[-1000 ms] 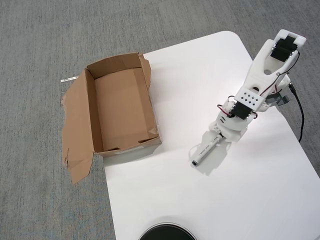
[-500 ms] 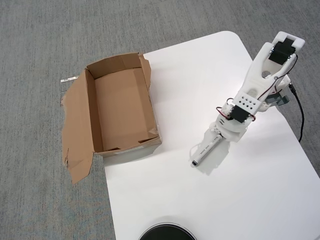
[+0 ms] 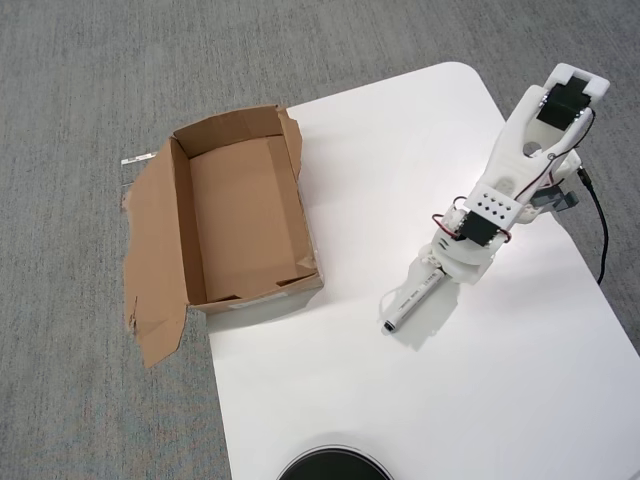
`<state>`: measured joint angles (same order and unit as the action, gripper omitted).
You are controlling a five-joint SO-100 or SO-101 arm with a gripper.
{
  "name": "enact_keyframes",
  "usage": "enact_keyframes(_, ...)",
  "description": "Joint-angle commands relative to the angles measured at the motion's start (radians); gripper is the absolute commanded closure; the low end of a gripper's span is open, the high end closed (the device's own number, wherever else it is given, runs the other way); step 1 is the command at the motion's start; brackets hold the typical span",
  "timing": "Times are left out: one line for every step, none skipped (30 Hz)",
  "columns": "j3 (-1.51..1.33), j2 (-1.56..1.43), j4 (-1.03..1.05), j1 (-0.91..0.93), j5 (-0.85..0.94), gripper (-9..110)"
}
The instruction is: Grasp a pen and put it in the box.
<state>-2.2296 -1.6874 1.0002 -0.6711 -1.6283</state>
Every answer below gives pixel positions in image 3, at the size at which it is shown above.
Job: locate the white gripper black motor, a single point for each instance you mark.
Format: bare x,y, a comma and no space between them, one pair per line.
446,270

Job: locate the white marker pen black cap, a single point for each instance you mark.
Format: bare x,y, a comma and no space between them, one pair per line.
407,305

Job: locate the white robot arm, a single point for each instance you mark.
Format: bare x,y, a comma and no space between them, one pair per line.
515,150

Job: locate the open brown cardboard box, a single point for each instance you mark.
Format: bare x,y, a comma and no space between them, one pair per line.
240,215

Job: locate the grey table clamp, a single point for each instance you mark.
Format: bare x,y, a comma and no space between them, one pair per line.
557,200

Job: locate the black round object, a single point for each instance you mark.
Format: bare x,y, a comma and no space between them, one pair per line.
332,465

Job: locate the white strip on carpet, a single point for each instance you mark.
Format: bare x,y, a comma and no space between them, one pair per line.
139,159

